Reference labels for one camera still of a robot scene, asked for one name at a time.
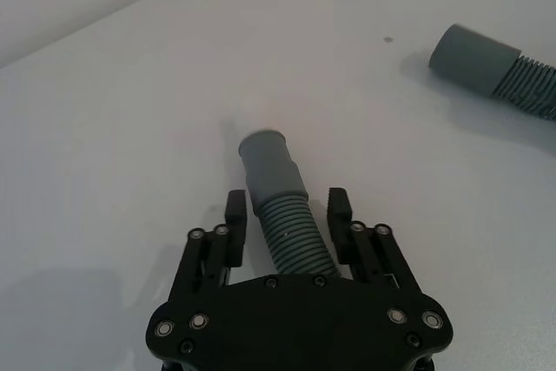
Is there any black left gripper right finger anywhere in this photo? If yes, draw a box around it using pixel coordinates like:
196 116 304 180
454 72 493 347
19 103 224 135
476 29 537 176
324 186 425 299

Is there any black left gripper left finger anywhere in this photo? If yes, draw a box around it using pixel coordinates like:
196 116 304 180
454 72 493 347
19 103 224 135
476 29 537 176
167 189 250 305

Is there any grey corrugated hose, wide cuff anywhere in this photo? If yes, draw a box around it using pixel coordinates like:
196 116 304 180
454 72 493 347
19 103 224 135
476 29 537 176
427 23 556 123

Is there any grey corrugated hose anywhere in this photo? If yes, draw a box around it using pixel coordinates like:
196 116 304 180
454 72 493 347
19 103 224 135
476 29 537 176
237 129 338 279
427 23 556 123

